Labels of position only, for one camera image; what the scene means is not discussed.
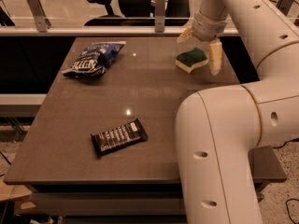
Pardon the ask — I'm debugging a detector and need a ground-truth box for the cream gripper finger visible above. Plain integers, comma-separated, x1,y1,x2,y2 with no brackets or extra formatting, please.
208,38,222,76
177,27,193,43

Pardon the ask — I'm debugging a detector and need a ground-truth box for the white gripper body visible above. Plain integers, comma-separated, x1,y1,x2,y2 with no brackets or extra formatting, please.
192,10,227,41

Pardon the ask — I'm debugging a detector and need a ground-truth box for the green and yellow sponge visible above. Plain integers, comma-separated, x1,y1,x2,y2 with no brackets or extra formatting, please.
175,48,208,74

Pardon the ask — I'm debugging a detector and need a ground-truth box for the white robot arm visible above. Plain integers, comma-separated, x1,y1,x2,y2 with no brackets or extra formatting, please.
176,0,299,224

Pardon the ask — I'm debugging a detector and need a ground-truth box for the black office chair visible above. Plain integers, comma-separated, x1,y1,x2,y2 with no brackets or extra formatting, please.
85,0,191,26

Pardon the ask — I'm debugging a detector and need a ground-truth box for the blue chips bag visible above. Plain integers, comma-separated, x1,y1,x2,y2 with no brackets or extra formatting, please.
62,41,126,77

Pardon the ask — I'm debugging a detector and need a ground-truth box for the black chocolate bar wrapper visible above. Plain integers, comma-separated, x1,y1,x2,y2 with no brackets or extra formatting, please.
91,119,149,157

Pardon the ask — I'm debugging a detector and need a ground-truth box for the brown table with drawers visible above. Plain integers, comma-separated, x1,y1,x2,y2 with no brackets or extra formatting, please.
3,36,288,224

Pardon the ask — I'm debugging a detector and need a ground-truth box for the grey metal bracket middle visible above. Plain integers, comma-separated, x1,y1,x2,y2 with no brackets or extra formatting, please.
155,0,165,33

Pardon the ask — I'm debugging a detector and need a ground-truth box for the grey metal bracket left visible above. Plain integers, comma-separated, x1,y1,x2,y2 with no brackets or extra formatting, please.
26,0,51,32

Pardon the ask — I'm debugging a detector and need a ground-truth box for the black cable on floor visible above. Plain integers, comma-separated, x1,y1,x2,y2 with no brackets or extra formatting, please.
285,197,299,224

